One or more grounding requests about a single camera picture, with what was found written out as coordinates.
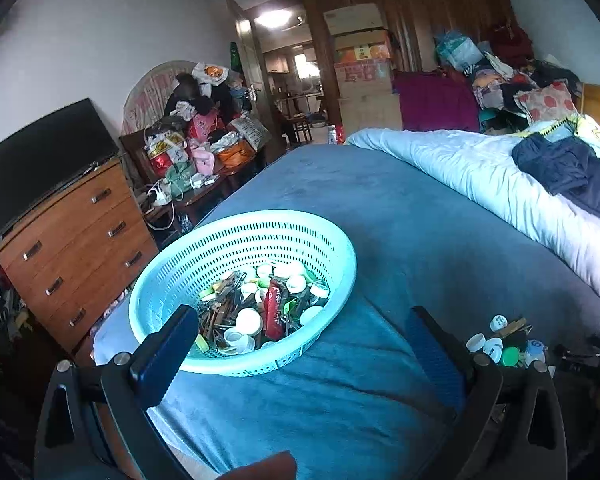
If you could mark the wooden chest of drawers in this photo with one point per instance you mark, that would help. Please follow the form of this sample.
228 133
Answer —
75 255

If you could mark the green bottle cap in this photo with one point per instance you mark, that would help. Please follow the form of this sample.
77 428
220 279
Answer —
510 357

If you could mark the bundle of wooden clothespins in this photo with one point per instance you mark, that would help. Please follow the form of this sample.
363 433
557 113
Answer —
220 305

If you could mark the magenta cloth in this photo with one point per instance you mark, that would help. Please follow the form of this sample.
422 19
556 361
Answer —
435 102

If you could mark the plain cardboard box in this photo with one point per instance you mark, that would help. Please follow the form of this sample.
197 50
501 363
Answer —
352 20

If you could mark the black flat television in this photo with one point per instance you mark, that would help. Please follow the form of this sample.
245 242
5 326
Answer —
40 160

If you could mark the pink round board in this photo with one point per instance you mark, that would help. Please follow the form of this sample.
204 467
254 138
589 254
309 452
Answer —
147 92

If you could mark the large brown cardboard box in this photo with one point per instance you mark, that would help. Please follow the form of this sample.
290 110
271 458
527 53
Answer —
370 114

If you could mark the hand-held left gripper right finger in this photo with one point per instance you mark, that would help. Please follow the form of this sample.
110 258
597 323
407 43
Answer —
432 355

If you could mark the blue bed blanket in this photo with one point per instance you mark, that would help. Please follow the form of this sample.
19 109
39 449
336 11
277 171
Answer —
370 220

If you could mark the floor clutter heap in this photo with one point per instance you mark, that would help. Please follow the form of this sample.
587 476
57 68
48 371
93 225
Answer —
0 300

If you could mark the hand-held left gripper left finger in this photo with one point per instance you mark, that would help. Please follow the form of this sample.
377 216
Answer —
165 355

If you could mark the wooden clothespin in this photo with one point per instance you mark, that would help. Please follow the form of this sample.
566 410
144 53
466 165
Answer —
515 326

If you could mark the reddish brown rounded object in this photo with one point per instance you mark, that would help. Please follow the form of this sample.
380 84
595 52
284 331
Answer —
260 466

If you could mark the white power strip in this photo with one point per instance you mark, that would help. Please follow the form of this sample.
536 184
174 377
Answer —
160 196

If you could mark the white blue bottle cap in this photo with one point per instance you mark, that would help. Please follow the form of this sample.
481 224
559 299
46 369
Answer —
535 348

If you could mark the ceiling lamp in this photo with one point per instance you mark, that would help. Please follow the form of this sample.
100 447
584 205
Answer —
272 19

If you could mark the brown wooden door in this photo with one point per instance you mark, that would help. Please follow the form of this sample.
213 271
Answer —
242 70

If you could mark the orange bag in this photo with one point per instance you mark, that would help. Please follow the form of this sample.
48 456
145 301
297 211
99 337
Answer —
235 153

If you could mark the dark wooden side table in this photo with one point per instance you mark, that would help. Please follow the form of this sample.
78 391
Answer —
205 195

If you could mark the orange print cardboard box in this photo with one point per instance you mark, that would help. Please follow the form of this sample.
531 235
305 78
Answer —
362 47

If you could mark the pink print cardboard box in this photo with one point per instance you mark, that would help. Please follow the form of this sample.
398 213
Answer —
364 74

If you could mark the white duvet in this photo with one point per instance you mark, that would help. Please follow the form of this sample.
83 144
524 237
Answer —
480 170

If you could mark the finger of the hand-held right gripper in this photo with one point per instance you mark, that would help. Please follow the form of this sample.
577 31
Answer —
580 354

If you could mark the floral red white pillow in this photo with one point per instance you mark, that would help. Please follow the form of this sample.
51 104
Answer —
547 102

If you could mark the red white plastic bag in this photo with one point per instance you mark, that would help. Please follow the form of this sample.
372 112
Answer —
162 152

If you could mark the red snack packet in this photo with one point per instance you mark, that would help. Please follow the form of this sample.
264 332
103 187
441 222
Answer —
273 305

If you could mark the dark wooden wardrobe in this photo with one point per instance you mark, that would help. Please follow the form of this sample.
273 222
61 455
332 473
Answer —
415 10

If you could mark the navy blue jacket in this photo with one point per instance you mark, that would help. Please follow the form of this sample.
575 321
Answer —
570 165

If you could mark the teal plastic basket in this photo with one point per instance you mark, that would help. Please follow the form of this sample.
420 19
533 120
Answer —
260 245

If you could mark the heap of mixed clothes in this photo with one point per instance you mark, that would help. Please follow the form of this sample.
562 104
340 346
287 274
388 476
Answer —
510 80

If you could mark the blue white plastic bag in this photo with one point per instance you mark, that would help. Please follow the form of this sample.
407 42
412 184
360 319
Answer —
457 50

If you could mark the pile of bottle caps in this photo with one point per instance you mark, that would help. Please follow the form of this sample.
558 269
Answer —
295 280

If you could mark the pile of bags and clothes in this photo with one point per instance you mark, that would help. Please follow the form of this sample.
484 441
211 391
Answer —
200 125

